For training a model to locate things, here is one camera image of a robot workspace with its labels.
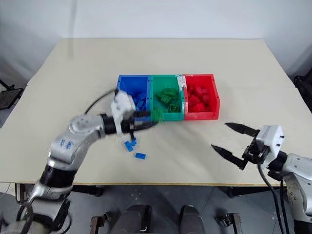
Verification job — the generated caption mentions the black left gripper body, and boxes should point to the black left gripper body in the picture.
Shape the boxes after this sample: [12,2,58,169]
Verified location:
[121,114,147,135]

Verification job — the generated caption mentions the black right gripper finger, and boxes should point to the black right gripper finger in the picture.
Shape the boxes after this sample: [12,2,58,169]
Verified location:
[224,122,260,138]
[211,144,247,171]

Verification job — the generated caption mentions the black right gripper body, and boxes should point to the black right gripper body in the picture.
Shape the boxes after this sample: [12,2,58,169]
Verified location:
[241,136,268,165]

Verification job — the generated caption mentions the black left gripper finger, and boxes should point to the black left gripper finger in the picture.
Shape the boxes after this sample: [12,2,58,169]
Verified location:
[142,117,162,129]
[139,110,159,120]

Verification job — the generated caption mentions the green plastic bin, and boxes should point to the green plastic bin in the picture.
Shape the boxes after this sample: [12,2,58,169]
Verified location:
[149,74,186,121]

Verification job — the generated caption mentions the dark green toy brick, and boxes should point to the dark green toy brick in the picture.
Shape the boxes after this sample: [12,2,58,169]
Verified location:
[159,87,179,98]

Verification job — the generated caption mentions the blue plastic bin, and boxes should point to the blue plastic bin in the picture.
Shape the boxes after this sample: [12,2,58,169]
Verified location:
[116,74,152,115]

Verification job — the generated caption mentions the red plastic bin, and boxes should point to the red plastic bin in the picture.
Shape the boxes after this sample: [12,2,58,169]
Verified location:
[182,74,221,121]

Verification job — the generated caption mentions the black equipment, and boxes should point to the black equipment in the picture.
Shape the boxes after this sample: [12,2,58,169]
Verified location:
[293,75,312,98]

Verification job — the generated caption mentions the dark rounded shape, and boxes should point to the dark rounded shape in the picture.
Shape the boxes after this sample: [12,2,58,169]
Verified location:
[112,204,152,234]
[178,204,206,234]

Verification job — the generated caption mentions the black tray stand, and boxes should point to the black tray stand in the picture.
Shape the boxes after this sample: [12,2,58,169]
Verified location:
[0,79,24,111]

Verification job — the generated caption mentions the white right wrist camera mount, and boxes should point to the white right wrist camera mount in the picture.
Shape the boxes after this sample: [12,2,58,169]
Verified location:
[254,124,285,169]

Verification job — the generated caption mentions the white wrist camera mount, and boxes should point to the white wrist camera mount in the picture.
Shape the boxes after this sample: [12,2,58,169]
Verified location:
[254,124,285,169]
[111,91,136,135]

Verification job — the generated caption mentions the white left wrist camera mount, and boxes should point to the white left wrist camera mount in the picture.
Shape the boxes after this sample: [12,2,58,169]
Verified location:
[111,91,136,135]

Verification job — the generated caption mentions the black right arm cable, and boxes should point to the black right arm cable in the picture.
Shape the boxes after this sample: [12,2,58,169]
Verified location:
[257,162,291,234]

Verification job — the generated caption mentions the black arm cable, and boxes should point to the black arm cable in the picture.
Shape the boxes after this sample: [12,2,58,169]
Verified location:
[84,89,119,115]
[257,162,291,234]

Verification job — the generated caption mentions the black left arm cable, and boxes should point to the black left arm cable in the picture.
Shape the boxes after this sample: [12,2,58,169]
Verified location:
[84,89,119,115]

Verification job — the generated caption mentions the black table foot bracket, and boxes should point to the black table foot bracket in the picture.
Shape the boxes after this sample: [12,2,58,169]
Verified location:
[215,213,242,234]
[90,211,116,234]

